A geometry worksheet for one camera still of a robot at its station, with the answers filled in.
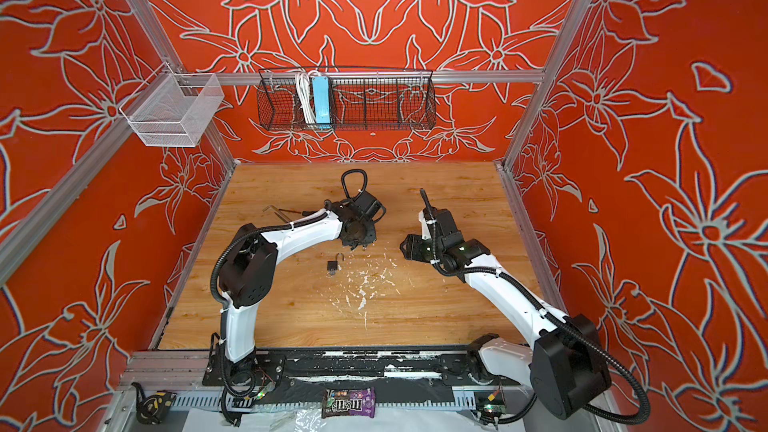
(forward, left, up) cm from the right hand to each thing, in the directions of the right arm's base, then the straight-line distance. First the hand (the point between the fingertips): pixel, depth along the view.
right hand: (403, 245), depth 82 cm
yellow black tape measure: (-36, +59, -9) cm, 69 cm away
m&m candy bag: (-35, +14, -11) cm, 39 cm away
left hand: (+8, +10, -7) cm, 15 cm away
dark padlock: (0, +22, -12) cm, 25 cm away
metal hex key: (+24, +48, -12) cm, 55 cm away
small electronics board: (-36, -21, -13) cm, 44 cm away
